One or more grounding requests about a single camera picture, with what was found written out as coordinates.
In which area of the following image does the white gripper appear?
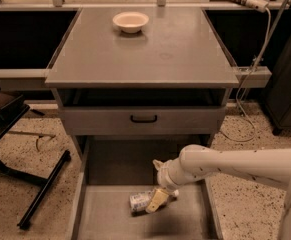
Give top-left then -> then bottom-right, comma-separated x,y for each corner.
145,159 -> 180,213

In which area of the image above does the blue label plastic bottle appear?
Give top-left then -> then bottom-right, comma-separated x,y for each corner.
128,188 -> 180,214

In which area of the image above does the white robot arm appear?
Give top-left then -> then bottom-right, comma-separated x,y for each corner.
146,145 -> 291,240

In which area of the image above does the open grey lower drawer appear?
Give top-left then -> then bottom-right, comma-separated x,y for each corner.
66,136 -> 223,240

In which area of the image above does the grey drawer cabinet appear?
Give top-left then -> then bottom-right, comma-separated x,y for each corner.
44,6 -> 240,240

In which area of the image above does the dark cabinet at right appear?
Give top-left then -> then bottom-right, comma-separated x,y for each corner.
260,0 -> 291,137

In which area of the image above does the white ceramic bowl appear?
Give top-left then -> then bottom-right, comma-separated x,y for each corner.
113,12 -> 149,34

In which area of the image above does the black metal stand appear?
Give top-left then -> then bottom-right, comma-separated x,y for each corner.
0,82 -> 72,231

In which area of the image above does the black drawer handle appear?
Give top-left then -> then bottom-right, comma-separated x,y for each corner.
130,115 -> 158,124

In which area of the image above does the grey metal rail frame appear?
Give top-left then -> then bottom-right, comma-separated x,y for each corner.
0,0 -> 291,92

